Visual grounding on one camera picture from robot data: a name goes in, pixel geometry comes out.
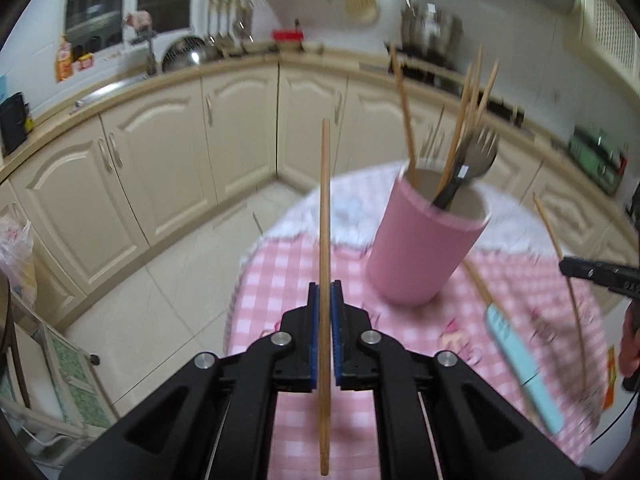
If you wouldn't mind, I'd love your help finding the glass shelf cart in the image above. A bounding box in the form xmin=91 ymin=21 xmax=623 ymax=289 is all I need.
xmin=0 ymin=290 xmax=121 ymax=461

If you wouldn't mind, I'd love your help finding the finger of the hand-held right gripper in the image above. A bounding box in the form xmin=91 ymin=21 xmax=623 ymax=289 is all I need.
xmin=559 ymin=256 xmax=616 ymax=291

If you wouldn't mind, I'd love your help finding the pink cloth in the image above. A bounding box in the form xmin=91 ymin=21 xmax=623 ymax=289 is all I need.
xmin=122 ymin=11 xmax=153 ymax=31

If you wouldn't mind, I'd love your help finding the person's right hand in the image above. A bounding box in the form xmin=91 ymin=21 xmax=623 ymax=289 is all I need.
xmin=619 ymin=302 xmax=640 ymax=378

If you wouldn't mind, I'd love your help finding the steel faucet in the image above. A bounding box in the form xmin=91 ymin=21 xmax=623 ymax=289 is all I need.
xmin=131 ymin=27 xmax=160 ymax=77

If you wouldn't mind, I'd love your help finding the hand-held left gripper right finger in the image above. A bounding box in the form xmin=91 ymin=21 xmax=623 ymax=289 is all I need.
xmin=332 ymin=282 xmax=586 ymax=480

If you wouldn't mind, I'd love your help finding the black electric kettle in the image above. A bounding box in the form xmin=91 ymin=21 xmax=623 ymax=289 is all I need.
xmin=0 ymin=92 xmax=35 ymax=156

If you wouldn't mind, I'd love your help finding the black induction cooker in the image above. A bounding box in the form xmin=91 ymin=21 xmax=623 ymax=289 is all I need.
xmin=385 ymin=42 xmax=458 ymax=71

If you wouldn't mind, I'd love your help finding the white plastic bag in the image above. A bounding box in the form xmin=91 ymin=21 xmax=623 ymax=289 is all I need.
xmin=0 ymin=205 xmax=38 ymax=306

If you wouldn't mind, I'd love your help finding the black gas stove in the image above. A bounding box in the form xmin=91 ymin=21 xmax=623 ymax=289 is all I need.
xmin=360 ymin=57 xmax=533 ymax=138

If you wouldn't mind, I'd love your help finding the pink cup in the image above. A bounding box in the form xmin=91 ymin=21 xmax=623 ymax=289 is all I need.
xmin=366 ymin=160 xmax=493 ymax=307

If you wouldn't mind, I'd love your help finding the pink checked tablecloth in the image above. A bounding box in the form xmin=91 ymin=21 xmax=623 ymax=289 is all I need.
xmin=225 ymin=237 xmax=608 ymax=480

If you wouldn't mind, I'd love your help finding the cream lattice door cabinet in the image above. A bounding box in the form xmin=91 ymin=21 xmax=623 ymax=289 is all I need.
xmin=577 ymin=0 xmax=640 ymax=91

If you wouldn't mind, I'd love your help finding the steel steamer pot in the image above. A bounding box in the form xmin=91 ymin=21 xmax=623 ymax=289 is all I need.
xmin=400 ymin=0 xmax=463 ymax=58

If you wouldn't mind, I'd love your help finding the wooden chopstick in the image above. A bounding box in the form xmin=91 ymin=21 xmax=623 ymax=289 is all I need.
xmin=319 ymin=119 xmax=332 ymax=477
xmin=532 ymin=192 xmax=591 ymax=396
xmin=462 ymin=259 xmax=496 ymax=311

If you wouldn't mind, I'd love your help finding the round yellow plate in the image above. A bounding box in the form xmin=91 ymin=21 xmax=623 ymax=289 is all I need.
xmin=345 ymin=0 xmax=378 ymax=23

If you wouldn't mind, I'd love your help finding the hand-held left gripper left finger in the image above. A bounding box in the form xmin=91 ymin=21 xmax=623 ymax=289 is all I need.
xmin=59 ymin=283 xmax=320 ymax=480

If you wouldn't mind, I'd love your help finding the steel sink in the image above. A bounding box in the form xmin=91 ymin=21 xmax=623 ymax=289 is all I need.
xmin=70 ymin=72 xmax=151 ymax=111

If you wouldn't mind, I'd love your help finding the bundle of wooden chopsticks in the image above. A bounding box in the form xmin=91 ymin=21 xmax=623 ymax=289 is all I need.
xmin=389 ymin=42 xmax=501 ymax=201

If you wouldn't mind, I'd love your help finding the steel colander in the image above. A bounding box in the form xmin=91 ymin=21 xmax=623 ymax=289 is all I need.
xmin=162 ymin=35 xmax=208 ymax=72

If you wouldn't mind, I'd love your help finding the green electric cooker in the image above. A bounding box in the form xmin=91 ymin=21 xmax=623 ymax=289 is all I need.
xmin=567 ymin=125 xmax=628 ymax=196

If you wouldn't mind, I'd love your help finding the orange dish soap bottle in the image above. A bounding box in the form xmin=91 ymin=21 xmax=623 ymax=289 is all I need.
xmin=55 ymin=35 xmax=75 ymax=83

